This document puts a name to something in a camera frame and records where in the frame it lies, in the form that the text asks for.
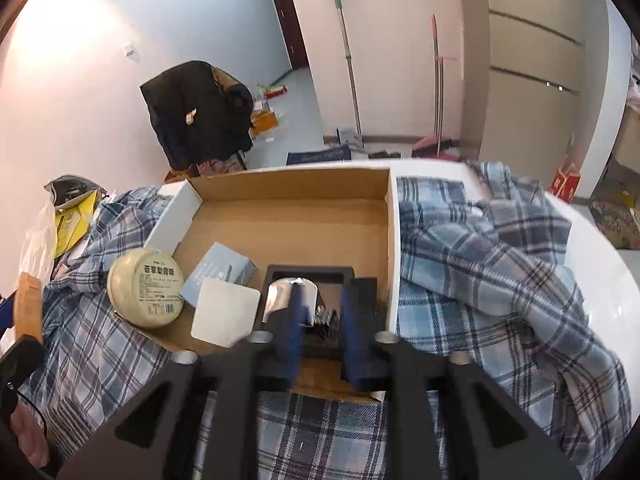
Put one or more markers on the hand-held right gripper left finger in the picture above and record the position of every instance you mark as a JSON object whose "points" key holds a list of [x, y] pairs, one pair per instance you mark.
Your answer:
{"points": [[291, 325]]}

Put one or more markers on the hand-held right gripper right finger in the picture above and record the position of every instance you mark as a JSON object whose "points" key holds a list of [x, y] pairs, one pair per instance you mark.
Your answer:
{"points": [[352, 340]]}

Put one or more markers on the silver foil packet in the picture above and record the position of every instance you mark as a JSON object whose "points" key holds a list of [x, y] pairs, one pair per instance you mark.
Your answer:
{"points": [[277, 295]]}

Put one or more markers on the black frame box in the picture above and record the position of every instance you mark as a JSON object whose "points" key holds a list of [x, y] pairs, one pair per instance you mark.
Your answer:
{"points": [[310, 272]]}

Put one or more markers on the small white square box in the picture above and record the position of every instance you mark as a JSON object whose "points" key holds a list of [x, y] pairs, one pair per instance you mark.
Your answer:
{"points": [[225, 312]]}

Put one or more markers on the small light blue box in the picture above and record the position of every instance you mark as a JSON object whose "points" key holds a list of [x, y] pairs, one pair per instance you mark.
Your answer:
{"points": [[220, 265]]}

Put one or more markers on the shallow cardboard box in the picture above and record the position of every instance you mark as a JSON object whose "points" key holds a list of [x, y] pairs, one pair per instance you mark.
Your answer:
{"points": [[300, 220]]}

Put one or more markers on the cream round tin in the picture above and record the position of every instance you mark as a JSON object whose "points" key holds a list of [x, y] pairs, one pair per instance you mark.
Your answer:
{"points": [[130, 280]]}

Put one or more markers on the person's left hand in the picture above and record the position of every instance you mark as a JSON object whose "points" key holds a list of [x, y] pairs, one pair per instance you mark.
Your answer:
{"points": [[27, 435]]}

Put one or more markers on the clear plastic bag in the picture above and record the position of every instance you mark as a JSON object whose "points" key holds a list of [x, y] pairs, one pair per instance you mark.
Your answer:
{"points": [[37, 245]]}

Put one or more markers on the blue plaid cloth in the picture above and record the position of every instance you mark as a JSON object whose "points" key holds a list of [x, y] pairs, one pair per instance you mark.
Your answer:
{"points": [[475, 285]]}

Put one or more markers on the yellow box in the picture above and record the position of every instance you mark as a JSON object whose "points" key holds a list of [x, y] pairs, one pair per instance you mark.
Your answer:
{"points": [[70, 225]]}

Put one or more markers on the dark blue printed bag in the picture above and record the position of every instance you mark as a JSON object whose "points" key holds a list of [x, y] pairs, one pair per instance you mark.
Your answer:
{"points": [[320, 155]]}

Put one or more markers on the grey bag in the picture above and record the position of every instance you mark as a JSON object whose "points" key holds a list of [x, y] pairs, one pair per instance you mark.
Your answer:
{"points": [[70, 187]]}

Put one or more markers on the black cloth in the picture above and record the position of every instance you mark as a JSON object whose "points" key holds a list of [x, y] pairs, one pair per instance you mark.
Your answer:
{"points": [[385, 153]]}

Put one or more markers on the small box on floor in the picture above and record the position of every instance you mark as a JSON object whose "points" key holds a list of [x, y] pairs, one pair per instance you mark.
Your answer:
{"points": [[349, 137]]}

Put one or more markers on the orange cardboard box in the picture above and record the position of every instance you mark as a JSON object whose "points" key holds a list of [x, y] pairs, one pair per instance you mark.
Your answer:
{"points": [[265, 122]]}

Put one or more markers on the red packet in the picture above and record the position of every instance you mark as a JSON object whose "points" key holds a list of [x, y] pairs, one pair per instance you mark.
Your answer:
{"points": [[276, 91]]}

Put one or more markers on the black jacket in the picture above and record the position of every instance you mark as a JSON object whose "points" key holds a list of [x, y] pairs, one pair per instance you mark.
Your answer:
{"points": [[190, 110]]}

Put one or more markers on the red carton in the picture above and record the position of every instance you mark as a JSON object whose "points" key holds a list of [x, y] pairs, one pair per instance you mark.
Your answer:
{"points": [[567, 182]]}

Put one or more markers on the beige refrigerator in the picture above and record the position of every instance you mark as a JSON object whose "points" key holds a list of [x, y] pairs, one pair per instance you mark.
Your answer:
{"points": [[530, 110]]}

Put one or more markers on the patterned floor mat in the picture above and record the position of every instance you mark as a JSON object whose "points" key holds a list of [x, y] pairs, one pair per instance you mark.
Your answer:
{"points": [[620, 215]]}

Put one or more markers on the dark red door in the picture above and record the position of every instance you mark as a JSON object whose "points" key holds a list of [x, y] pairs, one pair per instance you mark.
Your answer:
{"points": [[287, 15]]}

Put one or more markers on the vanity cabinet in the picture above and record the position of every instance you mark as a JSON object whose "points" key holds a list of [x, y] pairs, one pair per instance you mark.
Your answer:
{"points": [[630, 135]]}

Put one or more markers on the white wall switch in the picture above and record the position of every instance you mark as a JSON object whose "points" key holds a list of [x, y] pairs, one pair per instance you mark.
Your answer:
{"points": [[131, 52]]}

